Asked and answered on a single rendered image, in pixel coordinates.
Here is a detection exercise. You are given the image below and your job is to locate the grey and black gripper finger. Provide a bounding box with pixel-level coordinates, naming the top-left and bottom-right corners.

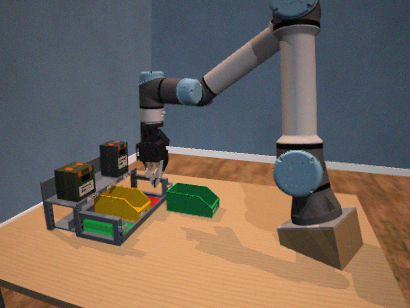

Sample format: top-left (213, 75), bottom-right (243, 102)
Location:
top-left (143, 162), bottom-right (156, 188)
top-left (154, 150), bottom-right (169, 188)

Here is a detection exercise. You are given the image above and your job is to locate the grey metal shelf rack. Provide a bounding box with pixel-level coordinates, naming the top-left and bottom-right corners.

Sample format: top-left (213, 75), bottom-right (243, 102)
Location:
top-left (40, 156), bottom-right (173, 246)

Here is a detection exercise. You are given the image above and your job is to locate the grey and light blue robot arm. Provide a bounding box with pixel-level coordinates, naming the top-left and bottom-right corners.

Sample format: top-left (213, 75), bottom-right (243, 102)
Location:
top-left (138, 0), bottom-right (342, 226)

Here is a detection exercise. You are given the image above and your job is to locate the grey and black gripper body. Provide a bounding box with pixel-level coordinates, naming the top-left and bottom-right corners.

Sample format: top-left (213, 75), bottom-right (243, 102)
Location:
top-left (136, 121), bottom-right (167, 163)

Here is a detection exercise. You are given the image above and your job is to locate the green bin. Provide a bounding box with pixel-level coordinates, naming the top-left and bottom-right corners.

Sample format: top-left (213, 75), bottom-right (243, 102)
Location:
top-left (166, 183), bottom-right (219, 218)

